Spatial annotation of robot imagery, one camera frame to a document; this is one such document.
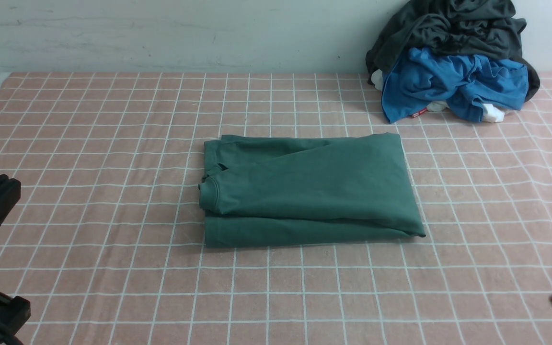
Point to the green long-sleeved shirt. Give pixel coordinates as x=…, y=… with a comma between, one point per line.
x=270, y=192

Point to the pink grid tablecloth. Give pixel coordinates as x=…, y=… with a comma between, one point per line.
x=106, y=241

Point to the dark grey garment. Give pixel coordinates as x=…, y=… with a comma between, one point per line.
x=453, y=27

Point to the blue garment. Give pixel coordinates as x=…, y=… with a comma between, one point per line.
x=464, y=82

